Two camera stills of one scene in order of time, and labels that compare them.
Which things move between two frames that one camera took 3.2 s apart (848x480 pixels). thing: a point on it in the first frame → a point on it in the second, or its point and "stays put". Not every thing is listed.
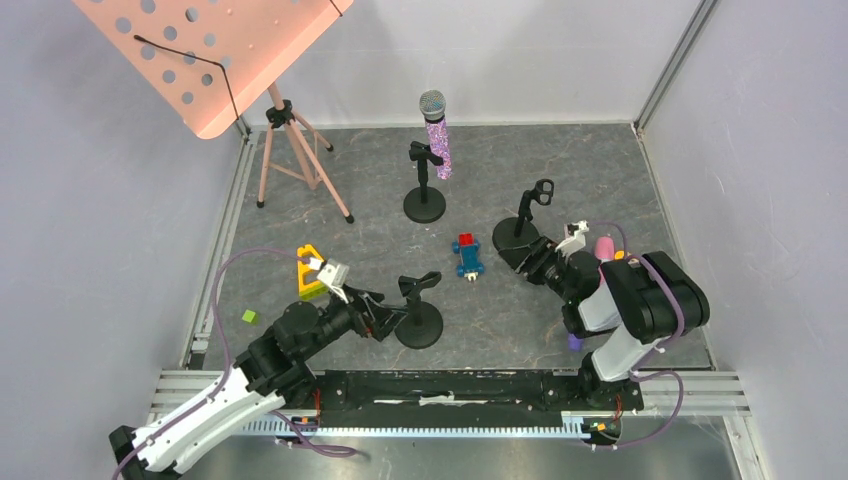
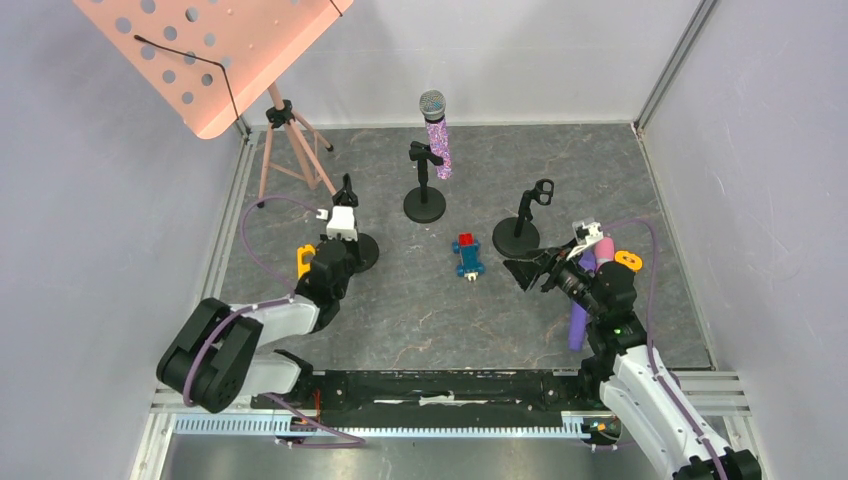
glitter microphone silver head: (432, 104) stays put
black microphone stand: (512, 232) stays put
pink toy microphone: (604, 250) stays put
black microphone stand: (423, 323) → (368, 245)
